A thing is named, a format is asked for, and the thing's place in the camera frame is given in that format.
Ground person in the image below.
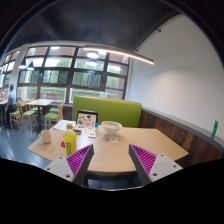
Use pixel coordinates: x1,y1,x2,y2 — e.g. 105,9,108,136
7,83,18,114

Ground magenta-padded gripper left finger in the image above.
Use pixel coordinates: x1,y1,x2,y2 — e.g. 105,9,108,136
44,143,95,187

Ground light wooden dining table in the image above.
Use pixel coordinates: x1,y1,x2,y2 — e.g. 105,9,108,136
26,98,56,128

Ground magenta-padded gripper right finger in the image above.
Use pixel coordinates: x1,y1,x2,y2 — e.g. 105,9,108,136
128,143,184,186

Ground paper napkin with card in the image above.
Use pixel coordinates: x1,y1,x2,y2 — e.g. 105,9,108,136
99,133,120,144

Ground wooden chairs with green seats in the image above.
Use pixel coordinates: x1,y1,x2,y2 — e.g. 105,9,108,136
8,99,66,130

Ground white mug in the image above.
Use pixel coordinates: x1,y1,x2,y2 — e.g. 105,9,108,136
37,129,53,145

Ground white paper sheets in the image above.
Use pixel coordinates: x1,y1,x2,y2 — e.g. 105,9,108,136
53,119,77,132

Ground white bowl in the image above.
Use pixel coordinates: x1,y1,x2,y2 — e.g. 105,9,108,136
100,120,123,136

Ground green bottle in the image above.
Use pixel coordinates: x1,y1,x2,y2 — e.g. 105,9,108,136
211,120,219,139

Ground yellow drink bottle orange cap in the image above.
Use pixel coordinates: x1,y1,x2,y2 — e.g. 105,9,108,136
63,123,78,158

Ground long linear ceiling light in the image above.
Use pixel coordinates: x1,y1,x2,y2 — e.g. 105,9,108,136
82,46,155,66

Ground green upholstered bench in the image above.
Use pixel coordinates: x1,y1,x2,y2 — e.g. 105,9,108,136
71,95,143,129

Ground black pendant lamps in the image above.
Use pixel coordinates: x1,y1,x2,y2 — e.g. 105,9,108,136
18,49,101,71

